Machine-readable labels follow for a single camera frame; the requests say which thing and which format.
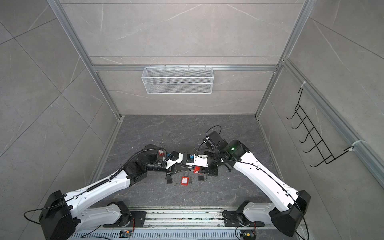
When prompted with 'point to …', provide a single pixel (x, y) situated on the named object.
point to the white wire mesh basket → (178, 80)
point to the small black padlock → (169, 181)
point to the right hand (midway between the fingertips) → (200, 165)
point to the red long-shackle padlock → (185, 180)
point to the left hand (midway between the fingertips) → (188, 165)
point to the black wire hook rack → (314, 137)
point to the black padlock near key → (201, 178)
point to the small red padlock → (196, 169)
